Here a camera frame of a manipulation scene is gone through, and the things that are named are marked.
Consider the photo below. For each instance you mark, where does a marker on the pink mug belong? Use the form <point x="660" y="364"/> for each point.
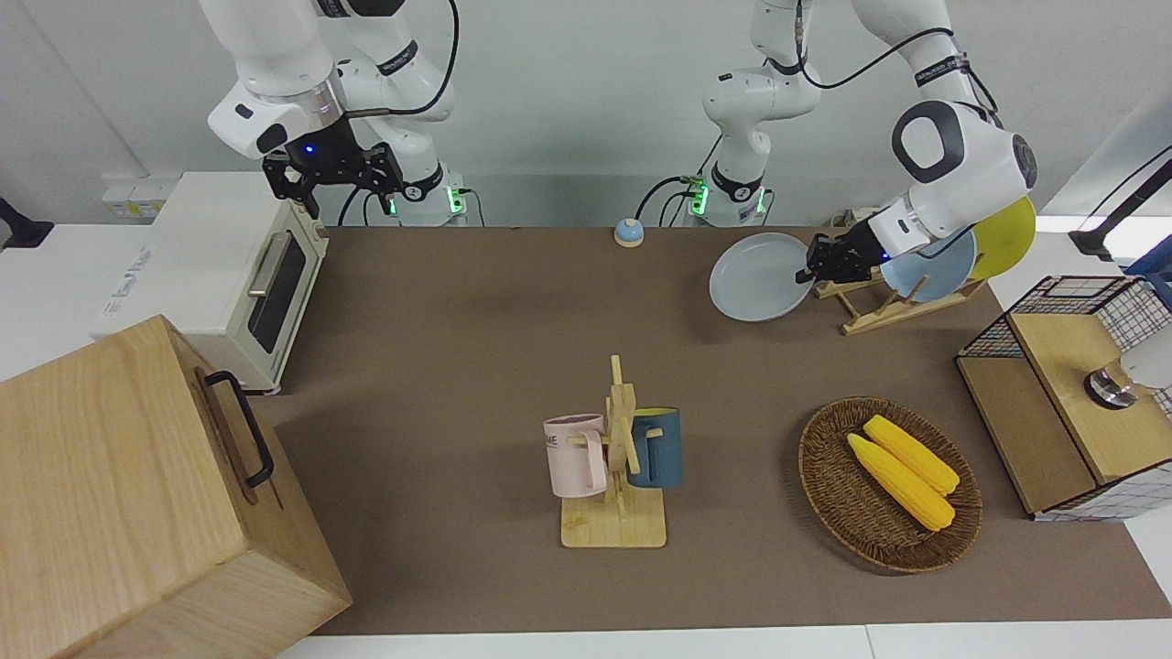
<point x="572" y="462"/>

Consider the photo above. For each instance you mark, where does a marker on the light wooden box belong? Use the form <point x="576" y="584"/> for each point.
<point x="110" y="494"/>

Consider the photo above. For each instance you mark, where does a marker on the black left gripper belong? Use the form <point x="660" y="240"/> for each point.
<point x="851" y="256"/>

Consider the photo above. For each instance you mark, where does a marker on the brown table mat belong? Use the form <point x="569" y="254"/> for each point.
<point x="458" y="366"/>

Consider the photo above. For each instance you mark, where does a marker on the white lamp with silver base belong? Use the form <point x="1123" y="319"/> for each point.
<point x="1149" y="366"/>

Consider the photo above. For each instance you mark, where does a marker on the black camera stand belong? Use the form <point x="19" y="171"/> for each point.
<point x="1122" y="197"/>

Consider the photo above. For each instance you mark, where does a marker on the light blue plate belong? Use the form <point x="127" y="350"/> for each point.
<point x="938" y="275"/>

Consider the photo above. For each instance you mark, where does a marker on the black stand foot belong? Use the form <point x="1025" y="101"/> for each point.
<point x="18" y="229"/>

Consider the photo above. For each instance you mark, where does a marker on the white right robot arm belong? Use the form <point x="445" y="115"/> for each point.
<point x="265" y="55"/>

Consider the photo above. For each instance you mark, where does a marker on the yellow plate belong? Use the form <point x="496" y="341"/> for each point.
<point x="1007" y="238"/>

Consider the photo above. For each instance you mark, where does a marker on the white toaster oven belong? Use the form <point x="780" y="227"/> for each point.
<point x="197" y="256"/>

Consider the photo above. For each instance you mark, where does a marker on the yellow corn cob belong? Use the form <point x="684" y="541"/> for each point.
<point x="916" y="455"/>
<point x="902" y="485"/>

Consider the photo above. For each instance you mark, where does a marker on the dark blue mug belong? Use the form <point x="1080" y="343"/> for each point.
<point x="661" y="453"/>

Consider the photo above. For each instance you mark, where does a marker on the gray plate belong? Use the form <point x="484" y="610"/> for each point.
<point x="755" y="279"/>

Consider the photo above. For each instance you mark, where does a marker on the brown wicker basket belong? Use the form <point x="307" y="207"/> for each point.
<point x="842" y="494"/>

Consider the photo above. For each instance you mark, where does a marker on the small blue bell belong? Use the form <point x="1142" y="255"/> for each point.
<point x="628" y="233"/>

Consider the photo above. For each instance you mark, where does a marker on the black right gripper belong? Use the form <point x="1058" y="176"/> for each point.
<point x="325" y="151"/>

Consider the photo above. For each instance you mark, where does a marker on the blue object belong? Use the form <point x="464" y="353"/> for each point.
<point x="1155" y="270"/>

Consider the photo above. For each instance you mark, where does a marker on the wooden plate rack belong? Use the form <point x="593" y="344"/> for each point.
<point x="893" y="316"/>

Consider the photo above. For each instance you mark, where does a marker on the wooden mug tree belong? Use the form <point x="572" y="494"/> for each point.
<point x="615" y="522"/>

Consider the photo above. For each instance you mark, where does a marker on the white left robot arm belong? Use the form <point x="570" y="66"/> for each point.
<point x="961" y="156"/>

